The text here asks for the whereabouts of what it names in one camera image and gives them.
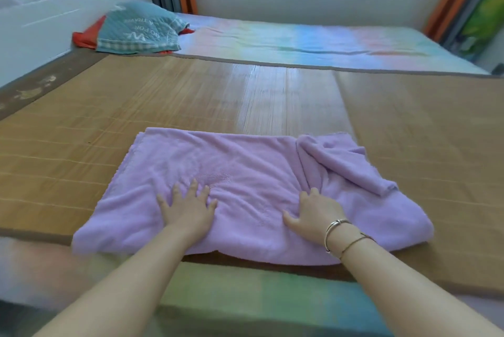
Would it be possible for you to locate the person's left hand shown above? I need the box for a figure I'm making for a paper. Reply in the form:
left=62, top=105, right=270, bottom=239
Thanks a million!
left=155, top=178, right=219, bottom=249

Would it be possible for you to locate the person's right hand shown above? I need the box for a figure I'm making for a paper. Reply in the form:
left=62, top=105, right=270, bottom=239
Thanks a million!
left=281, top=187, right=349, bottom=248

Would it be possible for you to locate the purple towel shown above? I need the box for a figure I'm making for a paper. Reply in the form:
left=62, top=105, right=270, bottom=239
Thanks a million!
left=71, top=127, right=435, bottom=267

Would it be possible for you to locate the person's right forearm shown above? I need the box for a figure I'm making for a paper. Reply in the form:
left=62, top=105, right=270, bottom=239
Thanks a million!
left=328, top=222, right=504, bottom=337

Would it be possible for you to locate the person's left forearm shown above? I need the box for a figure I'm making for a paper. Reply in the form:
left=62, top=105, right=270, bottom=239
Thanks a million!
left=33, top=228, right=197, bottom=337

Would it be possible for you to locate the brown bamboo sleeping mat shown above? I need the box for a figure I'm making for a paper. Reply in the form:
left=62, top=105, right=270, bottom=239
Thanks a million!
left=0, top=48, right=504, bottom=296

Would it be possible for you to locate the pastel rainbow bed sheet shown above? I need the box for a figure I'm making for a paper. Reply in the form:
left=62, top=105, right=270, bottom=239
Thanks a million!
left=0, top=13, right=504, bottom=337

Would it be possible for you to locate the teal quilted pillow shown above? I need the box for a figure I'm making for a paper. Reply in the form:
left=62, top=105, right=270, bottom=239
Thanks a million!
left=96, top=1, right=191, bottom=56

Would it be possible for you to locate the red cloth under pillow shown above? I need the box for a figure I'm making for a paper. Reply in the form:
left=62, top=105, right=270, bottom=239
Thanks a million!
left=71, top=14, right=196, bottom=56

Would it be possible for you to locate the white glossy headboard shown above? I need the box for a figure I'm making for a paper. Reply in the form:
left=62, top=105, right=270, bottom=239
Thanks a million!
left=0, top=0, right=153, bottom=89

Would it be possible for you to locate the green yellow painted board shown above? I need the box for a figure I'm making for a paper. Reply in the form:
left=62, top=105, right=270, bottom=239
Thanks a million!
left=453, top=0, right=504, bottom=60

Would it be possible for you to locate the silver bangle bracelet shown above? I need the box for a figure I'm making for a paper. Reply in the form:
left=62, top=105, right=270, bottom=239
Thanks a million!
left=323, top=219, right=353, bottom=254

